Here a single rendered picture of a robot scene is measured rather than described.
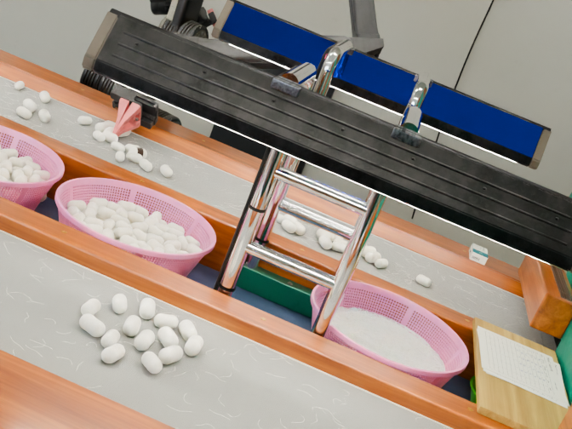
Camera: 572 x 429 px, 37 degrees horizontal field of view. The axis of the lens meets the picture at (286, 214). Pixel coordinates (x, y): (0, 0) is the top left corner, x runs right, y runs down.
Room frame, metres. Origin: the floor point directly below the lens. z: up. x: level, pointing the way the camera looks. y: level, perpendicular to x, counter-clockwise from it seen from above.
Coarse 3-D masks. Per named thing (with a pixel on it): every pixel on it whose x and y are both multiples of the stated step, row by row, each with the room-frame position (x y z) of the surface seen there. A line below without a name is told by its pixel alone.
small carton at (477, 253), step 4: (472, 244) 1.80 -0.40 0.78; (476, 244) 1.81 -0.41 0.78; (472, 248) 1.78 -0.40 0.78; (476, 248) 1.79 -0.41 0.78; (480, 248) 1.80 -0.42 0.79; (484, 248) 1.81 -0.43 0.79; (472, 252) 1.76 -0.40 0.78; (476, 252) 1.76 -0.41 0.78; (480, 252) 1.77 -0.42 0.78; (484, 252) 1.78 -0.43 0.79; (472, 256) 1.76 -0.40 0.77; (476, 256) 1.76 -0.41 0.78; (480, 256) 1.76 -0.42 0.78; (484, 256) 1.76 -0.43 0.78; (476, 260) 1.76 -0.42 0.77; (480, 260) 1.76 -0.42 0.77; (484, 260) 1.76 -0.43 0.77; (484, 264) 1.76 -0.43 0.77
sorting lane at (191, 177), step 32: (0, 96) 1.68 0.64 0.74; (32, 96) 1.76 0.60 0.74; (32, 128) 1.57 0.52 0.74; (64, 128) 1.64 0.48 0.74; (128, 160) 1.60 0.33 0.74; (160, 160) 1.68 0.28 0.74; (192, 160) 1.76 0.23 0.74; (192, 192) 1.57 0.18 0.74; (224, 192) 1.64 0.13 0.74; (384, 256) 1.64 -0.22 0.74; (416, 256) 1.72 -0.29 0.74; (416, 288) 1.53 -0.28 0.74; (448, 288) 1.60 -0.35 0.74; (480, 288) 1.68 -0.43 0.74; (512, 320) 1.56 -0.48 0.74
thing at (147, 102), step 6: (126, 90) 1.73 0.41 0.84; (132, 90) 1.75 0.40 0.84; (138, 96) 1.73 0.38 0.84; (144, 96) 1.74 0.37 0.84; (150, 96) 1.76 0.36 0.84; (114, 102) 1.76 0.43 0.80; (144, 102) 1.73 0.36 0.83; (150, 102) 1.73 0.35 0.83; (156, 102) 1.73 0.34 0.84; (144, 108) 1.75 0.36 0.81; (150, 108) 1.73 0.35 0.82; (156, 108) 1.73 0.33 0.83; (150, 114) 1.75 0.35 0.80; (156, 114) 1.75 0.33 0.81; (156, 120) 1.76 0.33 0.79
